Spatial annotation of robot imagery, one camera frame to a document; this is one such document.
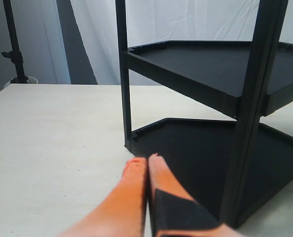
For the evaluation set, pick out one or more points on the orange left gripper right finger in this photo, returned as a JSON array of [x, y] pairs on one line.
[[175, 213]]

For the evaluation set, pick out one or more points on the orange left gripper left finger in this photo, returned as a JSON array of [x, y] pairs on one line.
[[122, 213]]

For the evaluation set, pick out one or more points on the black tiered shelf rack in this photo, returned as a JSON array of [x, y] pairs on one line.
[[232, 167]]

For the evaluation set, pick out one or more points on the white backdrop curtain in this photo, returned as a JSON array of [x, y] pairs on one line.
[[75, 41]]

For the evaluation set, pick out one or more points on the black light stand pole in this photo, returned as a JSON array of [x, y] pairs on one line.
[[15, 54]]

